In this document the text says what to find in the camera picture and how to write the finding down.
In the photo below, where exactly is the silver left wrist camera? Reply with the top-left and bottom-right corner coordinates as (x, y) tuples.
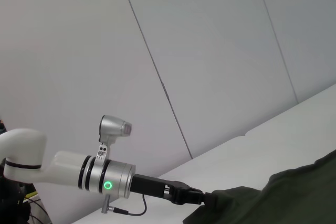
(96, 114), (133, 162)

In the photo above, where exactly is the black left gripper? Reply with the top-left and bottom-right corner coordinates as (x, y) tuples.
(130, 173), (219, 206)

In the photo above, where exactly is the dark green shirt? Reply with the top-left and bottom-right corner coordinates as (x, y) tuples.
(183, 149), (336, 224)

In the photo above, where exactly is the left arm cable with plug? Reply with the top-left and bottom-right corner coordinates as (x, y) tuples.
(101, 194), (147, 216)

